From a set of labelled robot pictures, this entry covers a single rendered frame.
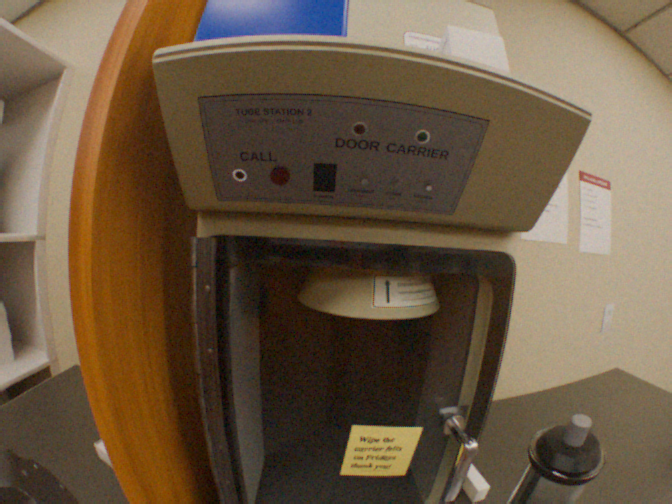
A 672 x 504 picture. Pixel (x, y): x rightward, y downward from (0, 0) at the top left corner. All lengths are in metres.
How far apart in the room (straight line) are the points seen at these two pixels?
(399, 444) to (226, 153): 0.32
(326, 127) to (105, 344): 0.23
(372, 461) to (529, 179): 0.32
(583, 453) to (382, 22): 0.52
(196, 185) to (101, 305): 0.12
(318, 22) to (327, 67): 0.04
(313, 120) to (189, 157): 0.10
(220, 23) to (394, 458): 0.42
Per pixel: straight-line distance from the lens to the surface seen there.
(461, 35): 0.26
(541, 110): 0.23
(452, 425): 0.33
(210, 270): 0.26
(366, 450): 0.33
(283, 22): 0.20
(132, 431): 0.31
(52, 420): 0.86
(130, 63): 0.28
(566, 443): 0.40
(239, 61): 0.19
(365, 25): 0.35
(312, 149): 0.20
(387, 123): 0.19
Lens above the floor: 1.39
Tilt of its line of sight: 3 degrees down
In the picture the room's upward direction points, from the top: 3 degrees clockwise
